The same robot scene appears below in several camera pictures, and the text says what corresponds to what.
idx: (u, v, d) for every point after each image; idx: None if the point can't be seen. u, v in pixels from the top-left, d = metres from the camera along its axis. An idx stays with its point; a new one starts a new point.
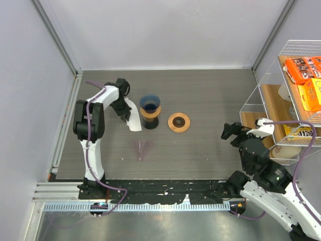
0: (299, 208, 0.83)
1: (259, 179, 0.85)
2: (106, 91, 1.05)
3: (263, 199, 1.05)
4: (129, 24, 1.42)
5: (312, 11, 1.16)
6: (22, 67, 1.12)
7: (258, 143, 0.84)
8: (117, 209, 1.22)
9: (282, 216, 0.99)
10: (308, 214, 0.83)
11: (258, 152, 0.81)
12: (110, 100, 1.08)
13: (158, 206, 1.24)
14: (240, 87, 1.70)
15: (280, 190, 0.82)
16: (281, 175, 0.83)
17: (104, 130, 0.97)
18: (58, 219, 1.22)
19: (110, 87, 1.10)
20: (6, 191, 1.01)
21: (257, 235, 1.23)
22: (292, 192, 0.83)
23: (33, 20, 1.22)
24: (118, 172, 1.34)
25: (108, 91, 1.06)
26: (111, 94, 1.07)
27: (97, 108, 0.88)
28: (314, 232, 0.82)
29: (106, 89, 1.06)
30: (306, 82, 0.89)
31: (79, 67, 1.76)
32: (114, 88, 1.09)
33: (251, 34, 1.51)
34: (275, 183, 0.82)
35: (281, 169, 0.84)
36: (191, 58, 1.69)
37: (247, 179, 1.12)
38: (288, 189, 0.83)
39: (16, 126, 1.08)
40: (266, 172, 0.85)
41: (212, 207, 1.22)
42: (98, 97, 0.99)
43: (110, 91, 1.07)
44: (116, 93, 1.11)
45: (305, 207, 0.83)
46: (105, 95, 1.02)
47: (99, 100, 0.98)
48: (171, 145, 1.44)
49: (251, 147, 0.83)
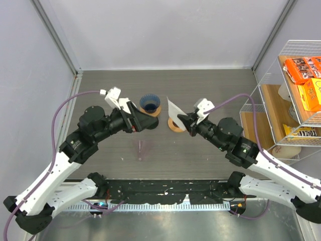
0: (278, 174, 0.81)
1: (231, 157, 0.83)
2: (49, 176, 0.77)
3: (260, 187, 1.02)
4: (129, 24, 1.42)
5: (311, 12, 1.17)
6: (22, 67, 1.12)
7: (232, 122, 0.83)
8: (117, 209, 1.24)
9: (280, 195, 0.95)
10: (290, 177, 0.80)
11: (233, 131, 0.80)
12: (61, 181, 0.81)
13: (158, 206, 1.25)
14: (240, 87, 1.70)
15: (253, 162, 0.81)
16: (249, 148, 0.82)
17: (50, 220, 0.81)
18: (59, 219, 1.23)
19: (58, 166, 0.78)
20: (6, 190, 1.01)
21: (258, 235, 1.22)
22: (264, 160, 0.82)
23: (33, 19, 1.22)
24: (118, 172, 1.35)
25: (53, 174, 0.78)
26: (56, 179, 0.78)
27: (21, 219, 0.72)
28: (305, 194, 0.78)
29: (49, 172, 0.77)
30: (306, 82, 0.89)
31: (79, 67, 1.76)
32: (61, 168, 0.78)
33: (250, 35, 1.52)
34: (246, 157, 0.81)
35: (250, 143, 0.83)
36: (191, 58, 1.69)
37: (242, 175, 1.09)
38: (260, 158, 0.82)
39: (16, 125, 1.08)
40: (236, 148, 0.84)
41: (212, 207, 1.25)
42: (32, 193, 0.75)
43: (54, 177, 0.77)
44: (69, 169, 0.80)
45: (283, 170, 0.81)
46: (46, 187, 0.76)
47: (31, 201, 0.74)
48: (171, 145, 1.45)
49: (226, 128, 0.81)
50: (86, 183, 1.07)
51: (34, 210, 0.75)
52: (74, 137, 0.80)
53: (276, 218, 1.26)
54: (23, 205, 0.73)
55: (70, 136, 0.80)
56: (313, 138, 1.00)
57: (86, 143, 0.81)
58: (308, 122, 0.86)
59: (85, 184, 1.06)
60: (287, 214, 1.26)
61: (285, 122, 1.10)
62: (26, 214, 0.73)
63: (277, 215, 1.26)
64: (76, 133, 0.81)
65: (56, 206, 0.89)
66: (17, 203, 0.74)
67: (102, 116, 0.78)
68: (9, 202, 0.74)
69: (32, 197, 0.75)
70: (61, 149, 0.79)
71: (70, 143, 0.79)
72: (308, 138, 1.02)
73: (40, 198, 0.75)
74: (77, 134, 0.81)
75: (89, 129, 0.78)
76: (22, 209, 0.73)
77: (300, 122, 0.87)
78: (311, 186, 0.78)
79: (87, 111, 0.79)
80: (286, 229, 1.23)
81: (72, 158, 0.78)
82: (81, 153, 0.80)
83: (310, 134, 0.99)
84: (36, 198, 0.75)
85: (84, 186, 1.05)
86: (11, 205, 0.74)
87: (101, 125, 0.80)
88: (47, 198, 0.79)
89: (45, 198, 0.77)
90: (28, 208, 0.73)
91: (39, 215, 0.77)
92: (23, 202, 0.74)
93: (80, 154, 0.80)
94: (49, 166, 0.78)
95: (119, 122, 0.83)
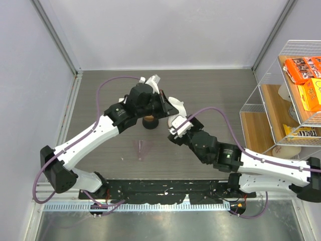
0: (266, 168, 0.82)
1: (219, 166, 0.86)
2: (91, 134, 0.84)
3: (258, 182, 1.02)
4: (129, 24, 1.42)
5: (311, 12, 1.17)
6: (22, 67, 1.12)
7: (204, 135, 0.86)
8: (117, 209, 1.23)
9: (278, 185, 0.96)
10: (277, 167, 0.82)
11: (207, 143, 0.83)
12: (98, 143, 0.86)
13: (158, 206, 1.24)
14: (240, 86, 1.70)
15: (239, 165, 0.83)
16: (231, 152, 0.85)
17: (74, 184, 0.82)
18: (58, 219, 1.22)
19: (102, 127, 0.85)
20: (6, 190, 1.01)
21: (258, 235, 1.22)
22: (249, 159, 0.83)
23: (33, 19, 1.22)
24: (118, 172, 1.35)
25: (95, 133, 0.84)
26: (97, 139, 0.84)
27: (56, 168, 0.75)
28: (297, 178, 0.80)
29: (93, 130, 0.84)
30: (306, 82, 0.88)
31: (79, 67, 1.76)
32: (104, 129, 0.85)
33: (251, 35, 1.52)
34: (231, 162, 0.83)
35: (231, 147, 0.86)
36: (191, 58, 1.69)
37: (238, 174, 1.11)
38: (243, 158, 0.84)
39: (16, 125, 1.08)
40: (219, 156, 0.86)
41: (212, 207, 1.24)
42: (72, 146, 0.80)
43: (95, 135, 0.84)
44: (109, 133, 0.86)
45: (269, 163, 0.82)
46: (86, 142, 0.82)
47: (70, 152, 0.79)
48: (171, 145, 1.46)
49: (200, 142, 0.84)
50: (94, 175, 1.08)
51: (70, 163, 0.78)
52: (120, 107, 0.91)
53: (276, 218, 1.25)
54: (62, 154, 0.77)
55: (115, 105, 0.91)
56: (313, 138, 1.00)
57: (129, 114, 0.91)
58: (308, 122, 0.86)
59: (94, 176, 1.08)
60: (287, 214, 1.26)
61: (285, 122, 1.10)
62: (63, 164, 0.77)
63: (277, 215, 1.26)
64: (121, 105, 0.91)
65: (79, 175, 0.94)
66: (56, 152, 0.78)
67: (149, 91, 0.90)
68: (45, 151, 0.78)
69: (72, 148, 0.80)
70: (106, 113, 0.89)
71: (116, 110, 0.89)
72: (308, 138, 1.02)
73: (78, 152, 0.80)
74: (122, 105, 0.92)
75: (137, 100, 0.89)
76: (60, 158, 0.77)
77: (300, 123, 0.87)
78: (299, 170, 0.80)
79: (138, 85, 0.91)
80: (286, 230, 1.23)
81: (116, 123, 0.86)
82: (123, 122, 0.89)
83: (310, 134, 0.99)
84: (75, 151, 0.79)
85: (93, 176, 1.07)
86: (48, 154, 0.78)
87: (146, 100, 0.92)
88: (82, 157, 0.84)
89: (83, 153, 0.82)
90: (66, 158, 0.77)
91: (70, 171, 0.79)
92: (62, 151, 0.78)
93: (122, 122, 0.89)
94: (94, 126, 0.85)
95: (157, 104, 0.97)
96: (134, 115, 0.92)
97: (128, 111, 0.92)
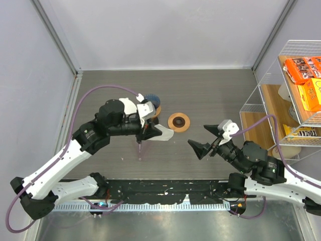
0: (304, 187, 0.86)
1: (261, 179, 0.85)
2: (59, 162, 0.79)
3: (267, 189, 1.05)
4: (129, 24, 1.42)
5: (310, 11, 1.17)
6: (22, 67, 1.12)
7: (254, 147, 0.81)
8: (117, 209, 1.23)
9: (290, 196, 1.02)
10: (313, 187, 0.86)
11: (260, 157, 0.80)
12: (70, 168, 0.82)
13: (158, 206, 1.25)
14: (240, 86, 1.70)
15: (283, 181, 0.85)
16: (276, 166, 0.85)
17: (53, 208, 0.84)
18: (59, 219, 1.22)
19: (69, 153, 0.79)
20: (6, 190, 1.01)
21: (258, 235, 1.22)
22: (291, 176, 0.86)
23: (33, 18, 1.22)
24: (118, 172, 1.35)
25: (62, 160, 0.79)
26: (64, 166, 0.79)
27: (25, 201, 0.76)
28: None
29: (60, 157, 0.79)
30: (306, 82, 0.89)
31: (79, 67, 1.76)
32: (71, 155, 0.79)
33: (251, 35, 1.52)
34: (275, 177, 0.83)
35: (276, 162, 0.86)
36: (191, 58, 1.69)
37: (244, 177, 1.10)
38: (287, 175, 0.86)
39: (16, 124, 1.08)
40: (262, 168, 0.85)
41: (212, 207, 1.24)
42: (40, 177, 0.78)
43: (63, 163, 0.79)
44: (79, 157, 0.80)
45: (309, 183, 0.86)
46: (54, 171, 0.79)
47: (38, 185, 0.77)
48: (171, 145, 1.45)
49: (252, 155, 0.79)
50: (88, 179, 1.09)
51: (39, 194, 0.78)
52: (89, 127, 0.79)
53: (276, 218, 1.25)
54: (31, 188, 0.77)
55: (84, 125, 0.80)
56: (313, 138, 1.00)
57: (99, 134, 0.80)
58: (308, 122, 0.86)
59: (88, 181, 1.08)
60: (287, 214, 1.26)
61: (285, 122, 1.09)
62: (31, 197, 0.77)
63: (277, 215, 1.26)
64: (92, 124, 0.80)
65: (59, 195, 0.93)
66: (25, 185, 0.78)
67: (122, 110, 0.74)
68: (16, 183, 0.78)
69: (39, 179, 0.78)
70: (74, 137, 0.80)
71: (84, 132, 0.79)
72: (308, 138, 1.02)
73: (46, 183, 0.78)
74: (92, 125, 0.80)
75: (107, 121, 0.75)
76: (28, 191, 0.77)
77: (300, 122, 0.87)
78: None
79: (107, 102, 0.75)
80: (286, 230, 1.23)
81: (84, 147, 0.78)
82: (93, 143, 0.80)
83: (310, 134, 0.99)
84: (42, 182, 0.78)
85: (86, 182, 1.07)
86: (18, 187, 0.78)
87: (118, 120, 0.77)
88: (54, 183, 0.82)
89: (53, 182, 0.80)
90: (34, 191, 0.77)
91: (43, 199, 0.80)
92: (29, 184, 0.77)
93: (92, 144, 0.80)
94: (61, 153, 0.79)
95: (134, 126, 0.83)
96: (106, 134, 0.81)
97: (99, 131, 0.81)
